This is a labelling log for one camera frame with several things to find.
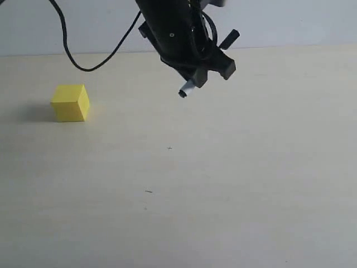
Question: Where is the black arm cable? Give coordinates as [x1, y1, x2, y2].
[49, 0, 143, 72]

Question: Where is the yellow cube block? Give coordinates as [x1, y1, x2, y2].
[50, 84, 90, 122]

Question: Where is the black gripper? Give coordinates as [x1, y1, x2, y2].
[139, 16, 236, 88]

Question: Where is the black and white marker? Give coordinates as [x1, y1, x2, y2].
[178, 80, 196, 98]

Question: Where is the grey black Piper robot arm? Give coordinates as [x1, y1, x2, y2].
[136, 1, 239, 88]

